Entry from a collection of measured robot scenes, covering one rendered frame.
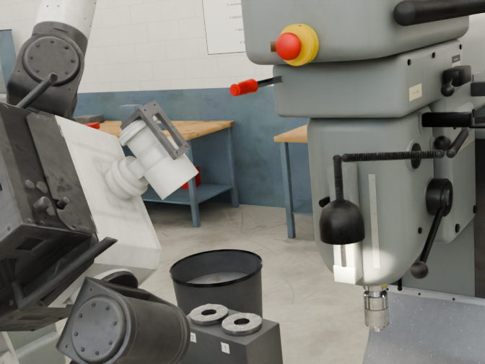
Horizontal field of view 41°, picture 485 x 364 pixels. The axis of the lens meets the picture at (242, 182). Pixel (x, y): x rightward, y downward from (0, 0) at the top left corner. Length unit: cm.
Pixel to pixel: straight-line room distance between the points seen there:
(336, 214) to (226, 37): 551
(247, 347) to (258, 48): 66
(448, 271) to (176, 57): 550
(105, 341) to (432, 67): 70
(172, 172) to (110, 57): 663
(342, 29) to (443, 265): 84
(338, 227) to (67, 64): 48
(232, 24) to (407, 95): 542
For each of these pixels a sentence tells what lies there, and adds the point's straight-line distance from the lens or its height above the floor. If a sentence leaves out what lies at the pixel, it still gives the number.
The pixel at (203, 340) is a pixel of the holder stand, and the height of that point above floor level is 112.
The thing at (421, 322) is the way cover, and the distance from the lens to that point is 169.
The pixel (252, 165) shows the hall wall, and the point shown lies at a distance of 653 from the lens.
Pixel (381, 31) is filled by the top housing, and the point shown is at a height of 177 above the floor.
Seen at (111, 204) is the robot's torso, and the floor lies 157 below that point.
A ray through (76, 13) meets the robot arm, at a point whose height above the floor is 184.
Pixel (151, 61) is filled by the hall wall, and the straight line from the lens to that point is 711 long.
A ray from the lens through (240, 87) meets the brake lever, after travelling 102.
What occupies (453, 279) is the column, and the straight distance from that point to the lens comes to 166.
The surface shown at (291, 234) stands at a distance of 553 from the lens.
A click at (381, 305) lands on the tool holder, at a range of 130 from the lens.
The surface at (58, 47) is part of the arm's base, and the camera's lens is 104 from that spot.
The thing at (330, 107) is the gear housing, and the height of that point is 165.
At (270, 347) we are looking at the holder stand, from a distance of 148.
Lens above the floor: 180
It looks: 14 degrees down
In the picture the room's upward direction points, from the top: 6 degrees counter-clockwise
